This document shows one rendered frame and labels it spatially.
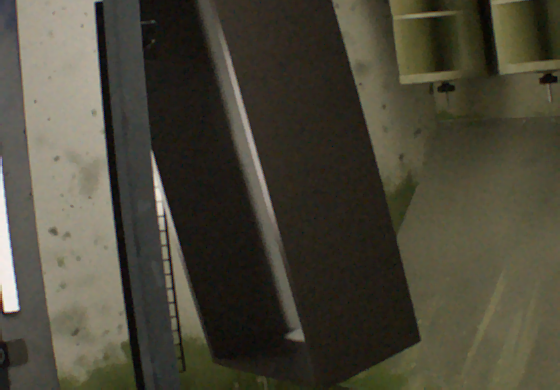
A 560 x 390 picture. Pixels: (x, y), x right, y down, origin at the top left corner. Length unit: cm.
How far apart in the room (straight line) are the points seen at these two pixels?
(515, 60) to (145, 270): 212
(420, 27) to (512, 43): 52
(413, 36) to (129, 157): 244
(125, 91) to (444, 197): 272
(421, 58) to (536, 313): 102
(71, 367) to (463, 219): 151
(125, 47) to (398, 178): 281
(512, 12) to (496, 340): 108
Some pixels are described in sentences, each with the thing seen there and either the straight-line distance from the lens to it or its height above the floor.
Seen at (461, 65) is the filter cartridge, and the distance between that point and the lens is 439.
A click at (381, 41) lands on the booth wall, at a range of 477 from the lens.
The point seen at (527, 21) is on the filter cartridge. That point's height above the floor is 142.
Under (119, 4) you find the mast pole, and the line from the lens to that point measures 209.
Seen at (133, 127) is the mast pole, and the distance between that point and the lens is 208.
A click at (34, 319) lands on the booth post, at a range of 409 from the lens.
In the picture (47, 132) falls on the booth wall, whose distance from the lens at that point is 409.
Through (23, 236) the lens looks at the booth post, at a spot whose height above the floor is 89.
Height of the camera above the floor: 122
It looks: 3 degrees down
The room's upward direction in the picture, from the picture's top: 6 degrees counter-clockwise
